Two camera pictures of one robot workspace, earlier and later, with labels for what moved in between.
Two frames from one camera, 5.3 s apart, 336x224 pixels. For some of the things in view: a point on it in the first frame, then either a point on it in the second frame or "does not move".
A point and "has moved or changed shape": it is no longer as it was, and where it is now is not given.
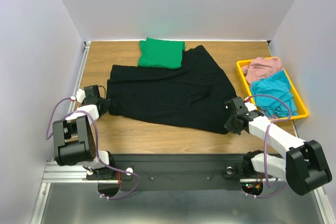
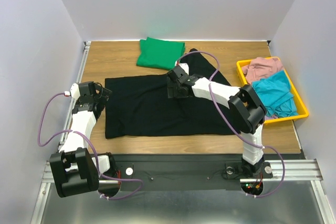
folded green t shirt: x=161 y=53 does not move
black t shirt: x=196 y=96 has moved or changed shape
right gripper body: x=230 y=123 → x=171 y=85
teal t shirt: x=273 y=95 does not move
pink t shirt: x=260 y=68 does not move
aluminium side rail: x=86 y=48 does not move
